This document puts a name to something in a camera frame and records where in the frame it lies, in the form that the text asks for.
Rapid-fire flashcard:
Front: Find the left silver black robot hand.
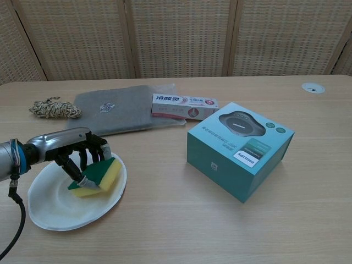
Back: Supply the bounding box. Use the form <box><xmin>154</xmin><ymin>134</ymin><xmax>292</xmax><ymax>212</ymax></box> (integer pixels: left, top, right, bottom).
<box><xmin>26</xmin><ymin>126</ymin><xmax>112</xmax><ymax>190</ymax></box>

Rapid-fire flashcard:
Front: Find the green yellow sponge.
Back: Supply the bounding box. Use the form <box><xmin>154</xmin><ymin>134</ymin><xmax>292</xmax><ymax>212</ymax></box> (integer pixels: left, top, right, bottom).
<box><xmin>67</xmin><ymin>157</ymin><xmax>123</xmax><ymax>199</ymax></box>

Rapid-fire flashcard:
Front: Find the white paper plate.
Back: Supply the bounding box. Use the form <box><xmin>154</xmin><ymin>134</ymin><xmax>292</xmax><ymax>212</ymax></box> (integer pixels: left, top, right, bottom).
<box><xmin>27</xmin><ymin>152</ymin><xmax>129</xmax><ymax>232</ymax></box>

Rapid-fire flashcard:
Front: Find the grey cloth in clear bag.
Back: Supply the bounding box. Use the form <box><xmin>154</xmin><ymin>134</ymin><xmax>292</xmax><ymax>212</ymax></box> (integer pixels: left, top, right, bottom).
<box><xmin>65</xmin><ymin>83</ymin><xmax>187</xmax><ymax>138</ymax></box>

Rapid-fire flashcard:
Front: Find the white toothpaste box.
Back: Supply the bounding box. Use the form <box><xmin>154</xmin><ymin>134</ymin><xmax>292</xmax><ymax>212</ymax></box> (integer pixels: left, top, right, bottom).
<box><xmin>150</xmin><ymin>92</ymin><xmax>220</xmax><ymax>122</ymax></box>

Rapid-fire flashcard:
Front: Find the woven bamboo folding screen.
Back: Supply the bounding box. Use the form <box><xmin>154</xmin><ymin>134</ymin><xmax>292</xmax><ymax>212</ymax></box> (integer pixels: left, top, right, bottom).
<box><xmin>0</xmin><ymin>0</ymin><xmax>352</xmax><ymax>86</ymax></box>

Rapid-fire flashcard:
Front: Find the teal speaker product box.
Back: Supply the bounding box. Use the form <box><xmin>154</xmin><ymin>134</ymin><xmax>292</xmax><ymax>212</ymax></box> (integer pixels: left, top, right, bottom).
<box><xmin>186</xmin><ymin>102</ymin><xmax>296</xmax><ymax>204</ymax></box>

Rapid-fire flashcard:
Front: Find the coiled speckled rope bundle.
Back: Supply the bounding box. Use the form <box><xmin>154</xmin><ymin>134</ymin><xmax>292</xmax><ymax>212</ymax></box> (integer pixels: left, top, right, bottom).
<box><xmin>29</xmin><ymin>95</ymin><xmax>83</xmax><ymax>119</ymax></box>

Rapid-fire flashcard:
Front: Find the black left hand cable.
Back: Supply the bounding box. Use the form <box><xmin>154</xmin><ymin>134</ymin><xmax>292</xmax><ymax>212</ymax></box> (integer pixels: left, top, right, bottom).
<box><xmin>0</xmin><ymin>170</ymin><xmax>28</xmax><ymax>261</ymax></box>

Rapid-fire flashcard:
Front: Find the white table cable grommet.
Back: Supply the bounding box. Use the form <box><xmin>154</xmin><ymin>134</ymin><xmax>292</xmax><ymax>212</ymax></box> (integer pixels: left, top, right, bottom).
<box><xmin>301</xmin><ymin>82</ymin><xmax>326</xmax><ymax>94</ymax></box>

